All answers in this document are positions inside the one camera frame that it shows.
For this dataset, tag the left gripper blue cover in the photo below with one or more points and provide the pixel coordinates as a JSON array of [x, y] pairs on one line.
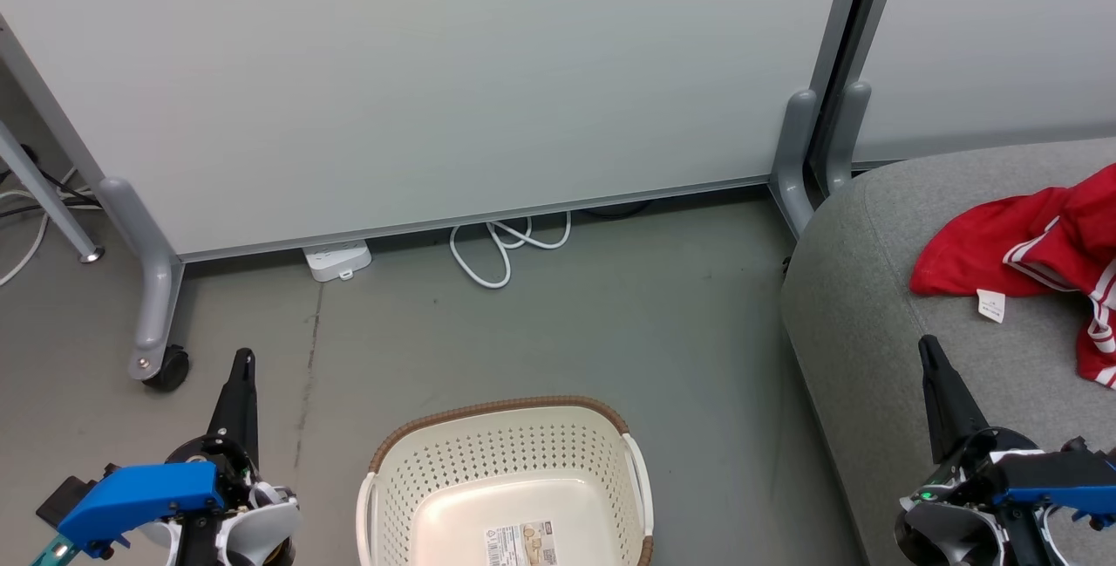
[[139, 496]]

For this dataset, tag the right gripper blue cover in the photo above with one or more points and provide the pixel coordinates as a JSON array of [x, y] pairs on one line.
[[1055, 470]]

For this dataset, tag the red white striped garment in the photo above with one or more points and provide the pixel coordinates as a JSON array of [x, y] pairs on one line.
[[1090, 235]]

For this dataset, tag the cream perforated laundry basket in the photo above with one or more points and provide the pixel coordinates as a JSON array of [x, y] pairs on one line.
[[523, 453]]

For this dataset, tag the basket product sticker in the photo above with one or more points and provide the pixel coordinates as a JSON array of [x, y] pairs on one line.
[[521, 544]]

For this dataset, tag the black caster wheel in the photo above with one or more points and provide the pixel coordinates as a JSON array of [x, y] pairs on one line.
[[173, 368]]

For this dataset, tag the grey fabric sofa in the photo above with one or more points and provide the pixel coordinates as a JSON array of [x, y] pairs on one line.
[[872, 304]]

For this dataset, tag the grey partition foot with caster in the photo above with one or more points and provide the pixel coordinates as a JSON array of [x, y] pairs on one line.
[[159, 287]]

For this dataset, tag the white power strip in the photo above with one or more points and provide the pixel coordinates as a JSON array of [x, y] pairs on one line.
[[338, 259]]

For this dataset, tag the grey metal table leg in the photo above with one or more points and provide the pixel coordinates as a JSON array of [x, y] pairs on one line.
[[44, 200]]

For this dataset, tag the wide white partition panel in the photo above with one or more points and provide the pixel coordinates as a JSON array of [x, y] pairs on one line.
[[392, 69]]

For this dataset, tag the narrow white partition panel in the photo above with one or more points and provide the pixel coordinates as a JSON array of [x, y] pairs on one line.
[[994, 34]]

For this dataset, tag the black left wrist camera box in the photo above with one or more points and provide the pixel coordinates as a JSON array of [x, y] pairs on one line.
[[61, 501]]

